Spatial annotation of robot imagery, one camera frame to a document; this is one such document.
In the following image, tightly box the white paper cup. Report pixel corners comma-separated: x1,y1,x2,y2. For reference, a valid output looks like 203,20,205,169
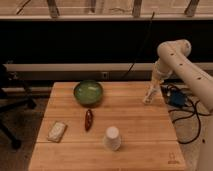
103,126,121,151

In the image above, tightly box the red chili pepper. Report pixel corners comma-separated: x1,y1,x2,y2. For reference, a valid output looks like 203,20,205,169
85,109,93,131

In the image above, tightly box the black office chair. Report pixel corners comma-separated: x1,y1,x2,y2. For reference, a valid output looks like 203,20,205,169
0,63,38,150

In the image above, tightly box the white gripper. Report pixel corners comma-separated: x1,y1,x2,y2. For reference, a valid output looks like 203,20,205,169
143,84,160,104

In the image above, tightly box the blue box on floor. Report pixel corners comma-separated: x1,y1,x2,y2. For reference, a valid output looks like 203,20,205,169
169,91,186,107

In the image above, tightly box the white wrapped sponge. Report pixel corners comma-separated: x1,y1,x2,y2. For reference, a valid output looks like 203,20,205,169
47,122,67,142

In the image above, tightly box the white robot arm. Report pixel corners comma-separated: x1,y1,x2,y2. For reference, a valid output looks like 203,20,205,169
143,39,213,171

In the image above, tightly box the black cable on floor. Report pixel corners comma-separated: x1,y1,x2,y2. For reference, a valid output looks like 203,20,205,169
160,83,213,145

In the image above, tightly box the green ceramic bowl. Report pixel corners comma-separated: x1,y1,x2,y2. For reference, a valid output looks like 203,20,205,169
73,80,103,106

